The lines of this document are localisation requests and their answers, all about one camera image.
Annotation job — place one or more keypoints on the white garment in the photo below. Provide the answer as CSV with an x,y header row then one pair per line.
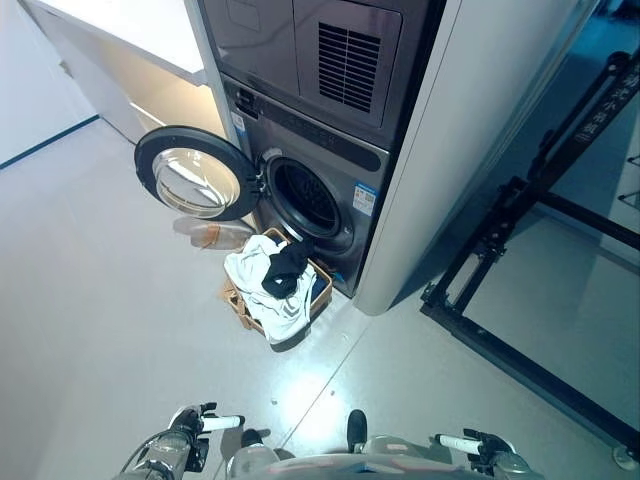
x,y
260,285

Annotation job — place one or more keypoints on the black garment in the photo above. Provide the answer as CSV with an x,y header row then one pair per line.
x,y
287,270

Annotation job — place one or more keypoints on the dark blue garment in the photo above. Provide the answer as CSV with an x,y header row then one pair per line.
x,y
320,286

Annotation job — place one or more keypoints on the black metal frame stand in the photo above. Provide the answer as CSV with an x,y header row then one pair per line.
x,y
530,225

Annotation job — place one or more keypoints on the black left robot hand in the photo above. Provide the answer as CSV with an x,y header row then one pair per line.
x,y
200,429

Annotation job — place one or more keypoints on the white cabinet housing panel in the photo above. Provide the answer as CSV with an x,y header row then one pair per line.
x,y
450,150

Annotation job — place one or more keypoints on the round washing machine door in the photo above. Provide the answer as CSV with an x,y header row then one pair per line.
x,y
192,172

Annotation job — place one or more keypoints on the robot leg black foot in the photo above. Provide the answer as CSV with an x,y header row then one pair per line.
x,y
252,450
372,440

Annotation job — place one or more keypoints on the left robot leg black foot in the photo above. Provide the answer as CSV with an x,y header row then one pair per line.
x,y
252,450

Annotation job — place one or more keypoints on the right robot leg black foot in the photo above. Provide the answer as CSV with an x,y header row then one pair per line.
x,y
372,440

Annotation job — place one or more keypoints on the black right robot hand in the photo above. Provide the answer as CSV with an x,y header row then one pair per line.
x,y
475,445

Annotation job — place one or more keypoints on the grey front-load washing machine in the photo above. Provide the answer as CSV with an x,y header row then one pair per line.
x,y
320,160

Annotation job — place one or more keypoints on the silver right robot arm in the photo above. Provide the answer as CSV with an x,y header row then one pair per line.
x,y
510,465

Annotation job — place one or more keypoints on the woven wicker laundry basket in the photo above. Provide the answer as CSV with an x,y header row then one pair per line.
x,y
320,295

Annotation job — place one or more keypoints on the grey dryer with vent grille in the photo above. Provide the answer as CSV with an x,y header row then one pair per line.
x,y
300,55

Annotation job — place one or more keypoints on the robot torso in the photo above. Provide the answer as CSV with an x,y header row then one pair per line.
x,y
360,467

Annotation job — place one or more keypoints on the white counter cabinet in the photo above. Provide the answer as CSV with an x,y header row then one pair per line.
x,y
125,60

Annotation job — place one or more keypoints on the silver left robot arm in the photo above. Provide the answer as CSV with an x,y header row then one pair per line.
x,y
155,457

